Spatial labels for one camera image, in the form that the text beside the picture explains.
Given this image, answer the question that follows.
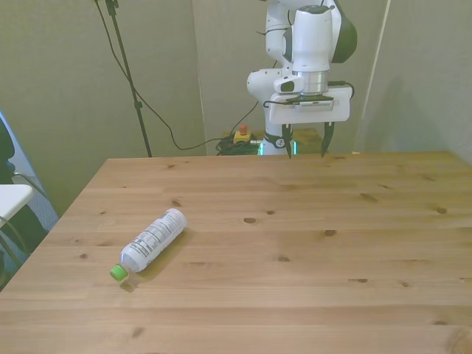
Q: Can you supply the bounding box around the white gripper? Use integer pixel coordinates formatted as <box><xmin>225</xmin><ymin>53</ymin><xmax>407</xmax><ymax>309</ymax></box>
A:
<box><xmin>268</xmin><ymin>85</ymin><xmax>353</xmax><ymax>160</ymax></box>

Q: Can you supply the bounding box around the silver can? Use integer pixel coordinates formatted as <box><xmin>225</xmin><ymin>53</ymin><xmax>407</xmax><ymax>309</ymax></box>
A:
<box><xmin>109</xmin><ymin>207</ymin><xmax>188</xmax><ymax>282</ymax></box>

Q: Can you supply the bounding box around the black tripod stand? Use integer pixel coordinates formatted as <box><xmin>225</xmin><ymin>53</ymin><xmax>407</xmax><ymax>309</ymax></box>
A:
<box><xmin>94</xmin><ymin>0</ymin><xmax>153</xmax><ymax>159</ymax></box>

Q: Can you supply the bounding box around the yellow emergency stop box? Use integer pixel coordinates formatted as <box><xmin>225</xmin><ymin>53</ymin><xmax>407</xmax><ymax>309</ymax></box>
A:
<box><xmin>232</xmin><ymin>124</ymin><xmax>253</xmax><ymax>145</ymax></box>

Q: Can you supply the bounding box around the white folding table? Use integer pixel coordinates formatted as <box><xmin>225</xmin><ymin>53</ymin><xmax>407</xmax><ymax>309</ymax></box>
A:
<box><xmin>0</xmin><ymin>183</ymin><xmax>35</xmax><ymax>274</ymax></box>

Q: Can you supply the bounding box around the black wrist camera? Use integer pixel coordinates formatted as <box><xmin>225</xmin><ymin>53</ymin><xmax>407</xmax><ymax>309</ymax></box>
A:
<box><xmin>282</xmin><ymin>94</ymin><xmax>336</xmax><ymax>111</ymax></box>

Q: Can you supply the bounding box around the black emergency stop cable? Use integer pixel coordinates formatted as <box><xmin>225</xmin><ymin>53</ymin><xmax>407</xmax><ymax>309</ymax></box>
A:
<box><xmin>235</xmin><ymin>100</ymin><xmax>260</xmax><ymax>133</ymax></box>

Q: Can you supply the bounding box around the green coiled cable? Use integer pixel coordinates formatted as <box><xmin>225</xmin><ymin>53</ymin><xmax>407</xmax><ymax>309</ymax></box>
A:
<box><xmin>215</xmin><ymin>138</ymin><xmax>265</xmax><ymax>156</ymax></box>

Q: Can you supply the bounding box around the black tripod cable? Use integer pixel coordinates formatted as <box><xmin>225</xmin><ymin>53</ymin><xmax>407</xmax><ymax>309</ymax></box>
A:
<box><xmin>95</xmin><ymin>0</ymin><xmax>237</xmax><ymax>151</ymax></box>

